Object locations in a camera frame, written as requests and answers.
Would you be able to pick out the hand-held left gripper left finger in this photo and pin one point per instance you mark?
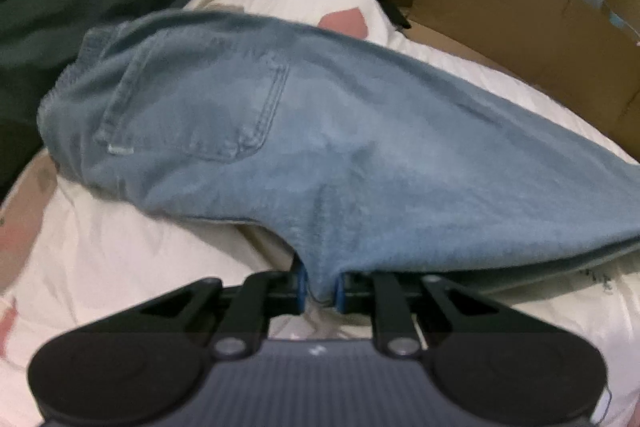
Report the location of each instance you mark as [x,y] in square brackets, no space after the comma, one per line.
[301,292]

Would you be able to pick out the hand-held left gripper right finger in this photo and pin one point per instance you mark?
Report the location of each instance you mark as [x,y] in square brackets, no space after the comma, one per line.
[340,297]

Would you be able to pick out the light blue denim jeans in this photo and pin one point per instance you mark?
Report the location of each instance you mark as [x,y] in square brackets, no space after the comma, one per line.
[350,132]

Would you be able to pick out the bear print cream blanket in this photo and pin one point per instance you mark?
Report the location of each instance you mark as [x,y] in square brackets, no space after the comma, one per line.
[125,257]

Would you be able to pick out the brown cardboard sheet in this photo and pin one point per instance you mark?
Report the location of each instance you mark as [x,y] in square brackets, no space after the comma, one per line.
[500,17]

